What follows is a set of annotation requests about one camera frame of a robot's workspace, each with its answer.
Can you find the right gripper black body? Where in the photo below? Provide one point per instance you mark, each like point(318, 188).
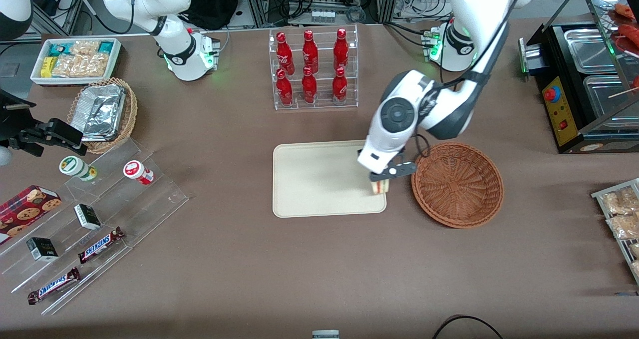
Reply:
point(15, 123)

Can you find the triangular sandwich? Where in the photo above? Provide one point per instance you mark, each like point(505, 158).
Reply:
point(379, 186)

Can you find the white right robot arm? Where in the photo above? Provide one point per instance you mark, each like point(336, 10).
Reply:
point(150, 4)

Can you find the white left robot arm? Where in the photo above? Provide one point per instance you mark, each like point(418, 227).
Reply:
point(479, 19)

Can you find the beige rectangular tray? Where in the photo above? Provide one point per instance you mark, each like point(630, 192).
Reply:
point(324, 179)

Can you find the brown round wicker basket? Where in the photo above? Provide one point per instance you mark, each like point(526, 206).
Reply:
point(457, 186)

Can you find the light tan wicker basket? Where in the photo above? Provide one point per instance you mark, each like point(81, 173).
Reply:
point(130, 114)

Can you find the grey metal tray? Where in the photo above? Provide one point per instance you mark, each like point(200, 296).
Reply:
point(596, 196)

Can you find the green lid white cup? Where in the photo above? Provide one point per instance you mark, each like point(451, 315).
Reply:
point(75, 167)

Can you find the aluminium foil container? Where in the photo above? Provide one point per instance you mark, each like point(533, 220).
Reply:
point(97, 112)

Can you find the white rectangular snack box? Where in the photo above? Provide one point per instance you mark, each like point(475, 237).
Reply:
point(75, 81)

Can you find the yellow snack packet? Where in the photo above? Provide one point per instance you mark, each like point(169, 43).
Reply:
point(47, 67)

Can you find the clear bag of beige snacks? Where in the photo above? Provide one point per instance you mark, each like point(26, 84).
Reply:
point(95, 65)
point(621, 201)
point(624, 226)
point(67, 66)
point(636, 269)
point(635, 250)
point(85, 47)

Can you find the red lid white bottle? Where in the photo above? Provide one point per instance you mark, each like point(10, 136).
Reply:
point(137, 171)

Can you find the teal snack packet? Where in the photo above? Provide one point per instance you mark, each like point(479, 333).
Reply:
point(105, 47)
point(58, 49)

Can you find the small black box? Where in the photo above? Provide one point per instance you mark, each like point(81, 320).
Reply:
point(42, 249)
point(87, 216)

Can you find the red cookie box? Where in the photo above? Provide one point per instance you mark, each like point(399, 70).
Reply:
point(25, 211)

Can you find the clear acrylic bottle rack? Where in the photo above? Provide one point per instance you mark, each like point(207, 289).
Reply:
point(314, 107)

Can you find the red cola bottle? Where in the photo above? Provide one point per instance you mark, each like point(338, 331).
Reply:
point(309, 88)
point(285, 54)
point(284, 90)
point(341, 50)
point(310, 53)
point(339, 88)

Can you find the clear acrylic stepped stand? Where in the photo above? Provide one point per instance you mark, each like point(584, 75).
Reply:
point(150, 199)

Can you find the Snickers chocolate bar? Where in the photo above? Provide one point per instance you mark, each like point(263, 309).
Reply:
point(53, 286)
point(100, 245)

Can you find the white power strip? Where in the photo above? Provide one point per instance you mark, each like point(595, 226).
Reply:
point(322, 16)

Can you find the small grey object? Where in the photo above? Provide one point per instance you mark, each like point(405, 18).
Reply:
point(325, 335)

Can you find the black food warmer machine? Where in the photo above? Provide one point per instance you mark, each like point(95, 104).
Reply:
point(561, 112)

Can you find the black bag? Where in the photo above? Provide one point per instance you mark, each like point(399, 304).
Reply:
point(214, 2)

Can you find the stainless steel pan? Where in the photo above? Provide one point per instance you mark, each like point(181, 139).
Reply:
point(589, 52)
point(606, 97)

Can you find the red sausage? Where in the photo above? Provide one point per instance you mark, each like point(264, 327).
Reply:
point(626, 10)
point(630, 33)

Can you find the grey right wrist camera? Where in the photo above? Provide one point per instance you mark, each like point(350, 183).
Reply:
point(4, 156)

